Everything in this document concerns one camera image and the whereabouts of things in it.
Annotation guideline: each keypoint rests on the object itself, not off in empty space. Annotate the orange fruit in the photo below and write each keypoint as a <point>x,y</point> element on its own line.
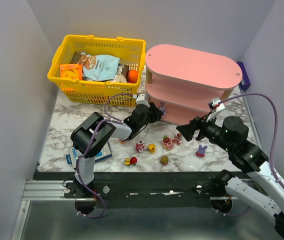
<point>132,76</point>

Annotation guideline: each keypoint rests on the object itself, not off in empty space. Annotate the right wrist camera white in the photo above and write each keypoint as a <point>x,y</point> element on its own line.
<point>216,107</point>

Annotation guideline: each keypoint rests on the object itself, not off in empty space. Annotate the yellow duck toy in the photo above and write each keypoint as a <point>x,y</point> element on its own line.
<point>151,148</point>

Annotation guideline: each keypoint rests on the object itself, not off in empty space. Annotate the yellow plastic shopping basket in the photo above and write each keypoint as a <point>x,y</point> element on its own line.
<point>132,56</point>

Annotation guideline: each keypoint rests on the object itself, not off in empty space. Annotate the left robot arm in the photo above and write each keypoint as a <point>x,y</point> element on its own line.
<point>89,138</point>

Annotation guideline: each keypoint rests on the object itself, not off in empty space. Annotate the white round container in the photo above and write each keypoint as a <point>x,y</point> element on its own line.
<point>119,78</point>

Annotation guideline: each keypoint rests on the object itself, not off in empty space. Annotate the purple box behind shelf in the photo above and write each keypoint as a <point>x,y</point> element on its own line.
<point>245,82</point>

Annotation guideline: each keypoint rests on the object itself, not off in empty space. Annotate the strawberry tart toy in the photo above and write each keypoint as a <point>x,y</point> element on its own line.
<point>167,143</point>

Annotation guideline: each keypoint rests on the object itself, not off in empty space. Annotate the orange snack box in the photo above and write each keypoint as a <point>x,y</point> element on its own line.
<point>71,71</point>

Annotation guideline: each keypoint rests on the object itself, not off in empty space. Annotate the small purple bunny toy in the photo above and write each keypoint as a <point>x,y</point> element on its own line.
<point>201,151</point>

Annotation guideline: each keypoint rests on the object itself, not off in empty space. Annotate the pink three-tier shelf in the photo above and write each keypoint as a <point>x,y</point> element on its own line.
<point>187,80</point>

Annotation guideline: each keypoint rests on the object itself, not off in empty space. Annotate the pink strawberry bear toy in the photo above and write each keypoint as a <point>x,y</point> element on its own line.
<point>177,139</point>

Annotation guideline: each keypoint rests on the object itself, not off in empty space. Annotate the red yellow mushroom toy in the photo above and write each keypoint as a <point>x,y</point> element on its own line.
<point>130,161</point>

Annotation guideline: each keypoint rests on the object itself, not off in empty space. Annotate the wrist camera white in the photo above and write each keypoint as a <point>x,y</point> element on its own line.
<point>216,107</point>
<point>141,99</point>

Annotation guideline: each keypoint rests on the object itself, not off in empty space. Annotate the black mounting rail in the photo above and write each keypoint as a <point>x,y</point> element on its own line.
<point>145,190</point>

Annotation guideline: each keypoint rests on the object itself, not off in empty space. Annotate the purple bunny cup toy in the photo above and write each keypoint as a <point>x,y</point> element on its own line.
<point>121,141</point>

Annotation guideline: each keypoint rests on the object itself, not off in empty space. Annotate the dark brown packet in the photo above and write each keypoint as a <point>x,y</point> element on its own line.
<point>75,57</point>

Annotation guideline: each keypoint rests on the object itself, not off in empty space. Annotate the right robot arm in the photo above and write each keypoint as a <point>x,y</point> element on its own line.
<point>250,159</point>

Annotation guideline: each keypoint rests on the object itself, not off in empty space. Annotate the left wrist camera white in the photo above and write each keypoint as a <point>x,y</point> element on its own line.
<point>141,99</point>

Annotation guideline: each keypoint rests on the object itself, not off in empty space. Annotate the purple bunny donut toy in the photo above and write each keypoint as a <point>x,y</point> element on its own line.
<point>162,107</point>

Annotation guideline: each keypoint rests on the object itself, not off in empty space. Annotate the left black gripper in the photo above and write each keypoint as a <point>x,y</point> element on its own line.
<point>150,114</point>

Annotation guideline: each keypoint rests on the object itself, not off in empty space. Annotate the olive brown round toy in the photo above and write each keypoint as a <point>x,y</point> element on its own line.
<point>164,160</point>

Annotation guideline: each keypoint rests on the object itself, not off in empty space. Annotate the light blue snack bag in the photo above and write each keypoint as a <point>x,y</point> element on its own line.
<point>99,68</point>

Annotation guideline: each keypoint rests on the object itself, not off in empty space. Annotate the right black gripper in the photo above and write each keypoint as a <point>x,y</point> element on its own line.
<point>199,128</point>

